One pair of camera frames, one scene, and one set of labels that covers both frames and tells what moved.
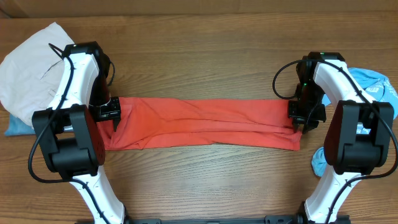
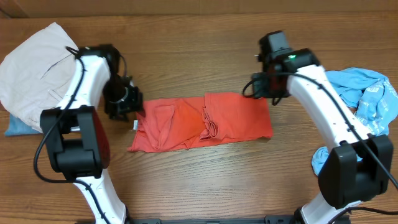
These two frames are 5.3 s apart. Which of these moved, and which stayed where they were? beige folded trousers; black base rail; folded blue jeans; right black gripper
Moved: right black gripper
Stayed: folded blue jeans; black base rail; beige folded trousers
